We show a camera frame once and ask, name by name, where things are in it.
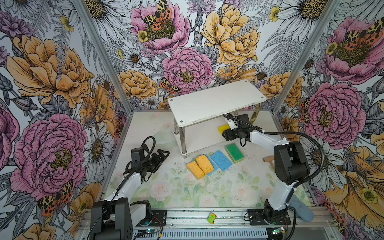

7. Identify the yellow sponge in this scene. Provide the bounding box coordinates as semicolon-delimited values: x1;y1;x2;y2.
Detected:
218;124;231;135

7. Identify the blue sponge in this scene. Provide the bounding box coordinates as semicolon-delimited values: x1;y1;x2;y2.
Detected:
210;151;232;172
205;155;218;176

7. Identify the green sponge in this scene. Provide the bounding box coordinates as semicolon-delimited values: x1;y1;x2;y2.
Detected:
225;143;245;164

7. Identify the small wooden mallet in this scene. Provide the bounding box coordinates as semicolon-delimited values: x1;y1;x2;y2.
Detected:
263;156;275;171

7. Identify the white two-tier shelf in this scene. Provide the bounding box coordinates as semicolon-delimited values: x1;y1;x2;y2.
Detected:
169;80;267;158

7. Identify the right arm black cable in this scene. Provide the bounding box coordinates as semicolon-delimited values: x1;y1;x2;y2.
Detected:
223;113;327;240

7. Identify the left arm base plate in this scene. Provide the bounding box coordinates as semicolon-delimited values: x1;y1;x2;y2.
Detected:
136;210;168;227

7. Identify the blue grey oval pad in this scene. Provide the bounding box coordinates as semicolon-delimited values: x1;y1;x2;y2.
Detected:
289;195;314;222

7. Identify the green orange small block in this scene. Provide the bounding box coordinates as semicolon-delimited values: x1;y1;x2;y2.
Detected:
207;213;217;224

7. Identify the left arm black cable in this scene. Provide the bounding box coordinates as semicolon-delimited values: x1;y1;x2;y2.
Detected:
86;135;157;240

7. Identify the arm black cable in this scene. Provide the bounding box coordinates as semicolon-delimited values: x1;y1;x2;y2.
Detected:
223;113;327;240
86;135;157;240

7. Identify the aluminium front rail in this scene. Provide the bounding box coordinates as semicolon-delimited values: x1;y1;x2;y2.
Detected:
76;206;337;240

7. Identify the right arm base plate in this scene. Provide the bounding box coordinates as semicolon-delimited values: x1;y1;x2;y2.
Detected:
247;209;292;226

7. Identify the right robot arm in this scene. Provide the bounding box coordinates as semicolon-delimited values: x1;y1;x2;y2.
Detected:
222;114;310;226

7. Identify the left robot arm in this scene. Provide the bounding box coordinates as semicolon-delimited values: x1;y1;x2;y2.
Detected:
87;147;170;240

